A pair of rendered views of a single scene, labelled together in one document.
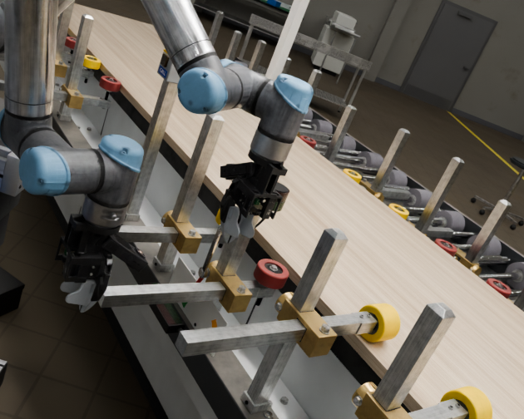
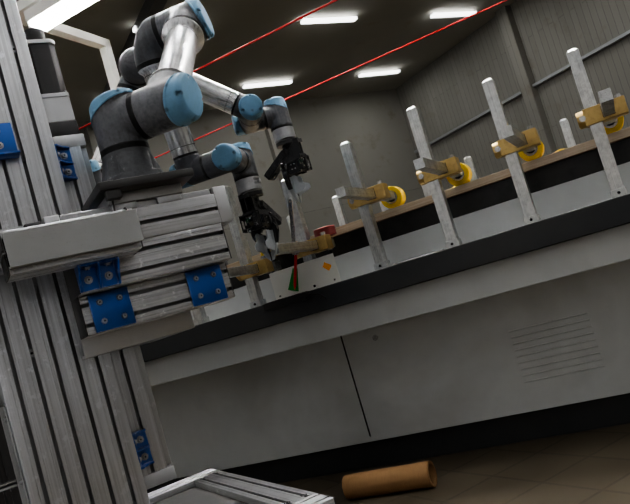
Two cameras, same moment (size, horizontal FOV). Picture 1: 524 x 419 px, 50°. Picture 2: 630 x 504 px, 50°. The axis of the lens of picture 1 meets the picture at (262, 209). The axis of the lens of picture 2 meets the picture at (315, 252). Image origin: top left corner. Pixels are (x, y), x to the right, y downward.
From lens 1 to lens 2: 163 cm
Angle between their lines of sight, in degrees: 35
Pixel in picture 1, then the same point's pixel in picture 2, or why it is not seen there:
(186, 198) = (243, 244)
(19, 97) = (185, 141)
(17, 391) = not seen: outside the picture
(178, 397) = (329, 421)
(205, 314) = (315, 271)
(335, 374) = (400, 245)
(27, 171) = (222, 156)
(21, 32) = not seen: hidden behind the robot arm
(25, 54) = not seen: hidden behind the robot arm
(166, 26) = (215, 91)
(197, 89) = (251, 102)
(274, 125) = (282, 119)
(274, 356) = (371, 225)
